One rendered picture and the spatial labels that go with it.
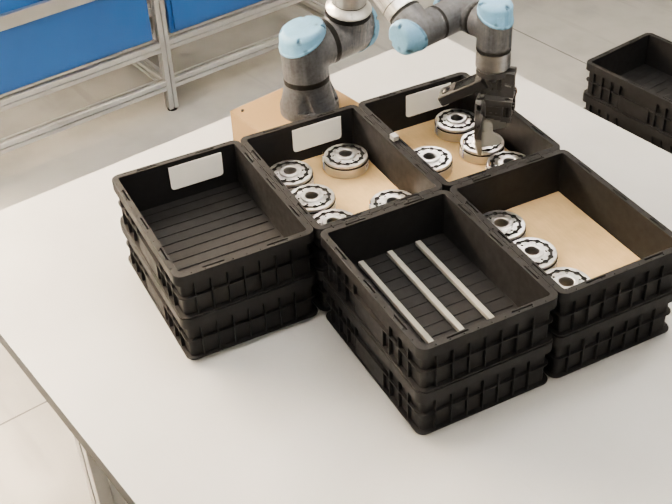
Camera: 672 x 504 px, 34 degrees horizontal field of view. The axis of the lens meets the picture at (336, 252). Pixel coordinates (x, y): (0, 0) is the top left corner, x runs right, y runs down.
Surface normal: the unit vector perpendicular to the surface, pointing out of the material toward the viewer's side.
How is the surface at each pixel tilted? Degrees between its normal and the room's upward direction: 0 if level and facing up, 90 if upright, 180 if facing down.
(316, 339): 0
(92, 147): 0
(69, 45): 90
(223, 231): 0
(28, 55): 90
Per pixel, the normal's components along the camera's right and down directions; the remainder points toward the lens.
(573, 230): -0.04, -0.79
